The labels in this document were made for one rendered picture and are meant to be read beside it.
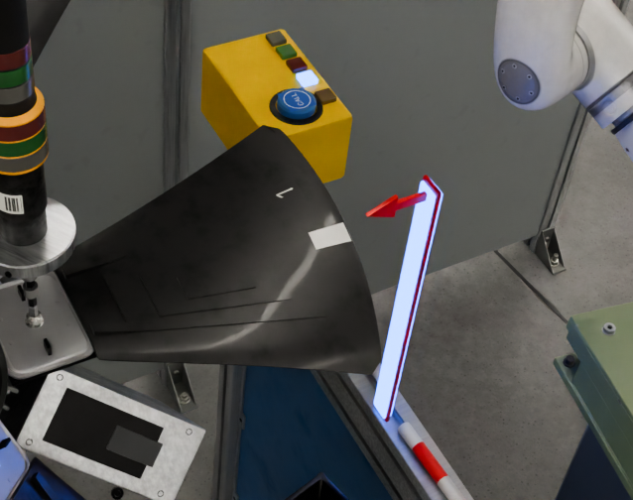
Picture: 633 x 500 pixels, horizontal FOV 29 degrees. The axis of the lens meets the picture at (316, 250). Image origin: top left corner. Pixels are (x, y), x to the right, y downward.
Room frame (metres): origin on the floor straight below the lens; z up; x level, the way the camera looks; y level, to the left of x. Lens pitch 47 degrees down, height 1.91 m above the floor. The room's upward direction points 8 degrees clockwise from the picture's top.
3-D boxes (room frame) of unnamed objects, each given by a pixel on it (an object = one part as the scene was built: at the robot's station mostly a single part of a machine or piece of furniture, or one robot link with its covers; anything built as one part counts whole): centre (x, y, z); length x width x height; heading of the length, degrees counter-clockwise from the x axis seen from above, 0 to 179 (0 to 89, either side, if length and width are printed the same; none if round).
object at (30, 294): (0.57, 0.20, 1.21); 0.01 x 0.01 x 0.05
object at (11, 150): (0.57, 0.20, 1.38); 0.04 x 0.04 x 0.01
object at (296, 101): (0.98, 0.04, 1.08); 0.04 x 0.04 x 0.02
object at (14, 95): (0.57, 0.20, 1.41); 0.03 x 0.03 x 0.01
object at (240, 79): (1.01, 0.07, 1.02); 0.16 x 0.10 x 0.11; 34
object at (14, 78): (0.57, 0.20, 1.43); 0.03 x 0.03 x 0.01
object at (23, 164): (0.57, 0.20, 1.36); 0.04 x 0.04 x 0.01
